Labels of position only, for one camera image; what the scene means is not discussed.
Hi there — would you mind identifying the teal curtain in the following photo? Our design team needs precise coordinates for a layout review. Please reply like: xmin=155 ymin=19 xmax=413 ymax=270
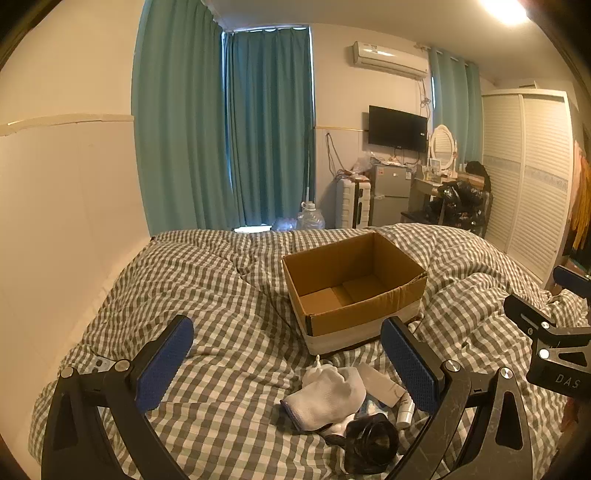
xmin=131 ymin=1 xmax=315 ymax=234
xmin=429 ymin=47 xmax=483 ymax=164

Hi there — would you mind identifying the grey mini fridge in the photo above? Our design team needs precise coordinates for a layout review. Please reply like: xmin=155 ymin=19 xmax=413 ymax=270
xmin=370 ymin=165 xmax=412 ymax=227

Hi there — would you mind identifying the teal curtain left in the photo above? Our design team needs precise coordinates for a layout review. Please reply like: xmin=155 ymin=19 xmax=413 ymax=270
xmin=131 ymin=1 xmax=315 ymax=234

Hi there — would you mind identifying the white oval mirror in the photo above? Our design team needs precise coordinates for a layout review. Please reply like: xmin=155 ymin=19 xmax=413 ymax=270
xmin=428 ymin=124 xmax=458 ymax=174

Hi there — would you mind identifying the black round container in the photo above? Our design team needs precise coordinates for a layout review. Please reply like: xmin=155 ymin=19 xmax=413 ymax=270
xmin=325 ymin=413 xmax=399 ymax=475

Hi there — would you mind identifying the grey checked duvet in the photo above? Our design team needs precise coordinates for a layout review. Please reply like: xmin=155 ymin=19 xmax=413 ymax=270
xmin=28 ymin=222 xmax=590 ymax=480

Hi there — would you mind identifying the clear water jug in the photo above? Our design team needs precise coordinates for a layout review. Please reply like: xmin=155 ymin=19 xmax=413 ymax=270
xmin=297 ymin=188 xmax=325 ymax=230

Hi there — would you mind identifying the brown cardboard box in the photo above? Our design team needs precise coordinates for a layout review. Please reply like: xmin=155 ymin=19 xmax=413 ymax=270
xmin=283 ymin=232 xmax=427 ymax=356

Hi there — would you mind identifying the white louvred wardrobe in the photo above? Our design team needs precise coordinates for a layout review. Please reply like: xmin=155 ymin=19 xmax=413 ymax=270
xmin=482 ymin=88 xmax=575 ymax=286

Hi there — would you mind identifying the white sock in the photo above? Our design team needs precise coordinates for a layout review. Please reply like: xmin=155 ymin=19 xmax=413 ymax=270
xmin=280 ymin=367 xmax=367 ymax=432

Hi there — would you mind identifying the black bags pile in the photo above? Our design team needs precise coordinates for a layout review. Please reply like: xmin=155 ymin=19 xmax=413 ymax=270
xmin=425 ymin=161 xmax=493 ymax=238

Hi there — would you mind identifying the white earbuds case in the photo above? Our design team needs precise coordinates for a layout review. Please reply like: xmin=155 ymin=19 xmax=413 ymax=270
xmin=301 ymin=355 xmax=338 ymax=387

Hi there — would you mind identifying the clear plastic bag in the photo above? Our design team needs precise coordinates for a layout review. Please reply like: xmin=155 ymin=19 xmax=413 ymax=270
xmin=271 ymin=218 xmax=297 ymax=232

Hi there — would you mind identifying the ceiling lamp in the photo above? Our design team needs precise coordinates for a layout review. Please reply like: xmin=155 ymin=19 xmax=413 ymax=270
xmin=479 ymin=0 xmax=529 ymax=27

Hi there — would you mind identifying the white tape roll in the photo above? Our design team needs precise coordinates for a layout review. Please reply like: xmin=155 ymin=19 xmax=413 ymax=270
xmin=356 ymin=364 xmax=406 ymax=408

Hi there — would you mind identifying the blue white tissue pack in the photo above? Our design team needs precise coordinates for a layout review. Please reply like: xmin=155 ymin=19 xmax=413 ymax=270
xmin=356 ymin=394 xmax=389 ymax=419

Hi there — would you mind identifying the white suitcase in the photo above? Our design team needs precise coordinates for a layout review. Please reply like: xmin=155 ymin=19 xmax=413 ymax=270
xmin=335 ymin=176 xmax=372 ymax=229

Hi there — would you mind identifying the white cosmetic tube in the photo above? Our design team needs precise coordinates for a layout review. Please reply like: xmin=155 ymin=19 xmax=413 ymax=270
xmin=396 ymin=392 xmax=416 ymax=430

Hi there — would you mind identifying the teal curtain right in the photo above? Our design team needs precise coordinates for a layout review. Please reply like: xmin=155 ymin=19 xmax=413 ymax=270
xmin=429 ymin=47 xmax=483 ymax=164

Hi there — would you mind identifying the black wall television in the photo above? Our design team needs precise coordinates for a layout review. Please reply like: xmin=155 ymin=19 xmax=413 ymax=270
xmin=368 ymin=105 xmax=428 ymax=153

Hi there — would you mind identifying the white air conditioner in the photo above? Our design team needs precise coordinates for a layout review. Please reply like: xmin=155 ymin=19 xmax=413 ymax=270
xmin=353 ymin=41 xmax=429 ymax=80

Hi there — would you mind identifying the dressing table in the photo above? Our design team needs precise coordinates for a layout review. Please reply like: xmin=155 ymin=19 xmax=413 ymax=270
xmin=401 ymin=177 xmax=458 ymax=225

